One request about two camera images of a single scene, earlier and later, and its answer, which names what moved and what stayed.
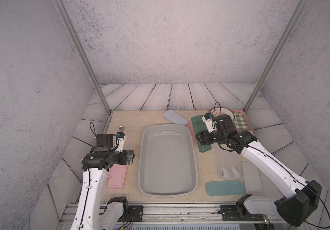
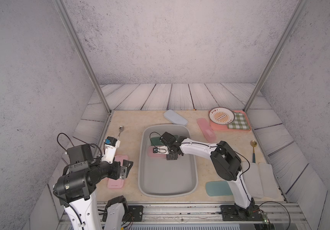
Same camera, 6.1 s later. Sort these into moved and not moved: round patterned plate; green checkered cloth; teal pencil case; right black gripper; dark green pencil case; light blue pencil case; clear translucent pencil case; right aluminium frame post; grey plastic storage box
Moved: right black gripper; clear translucent pencil case; dark green pencil case
Not moved: light blue pencil case; teal pencil case; round patterned plate; green checkered cloth; right aluminium frame post; grey plastic storage box
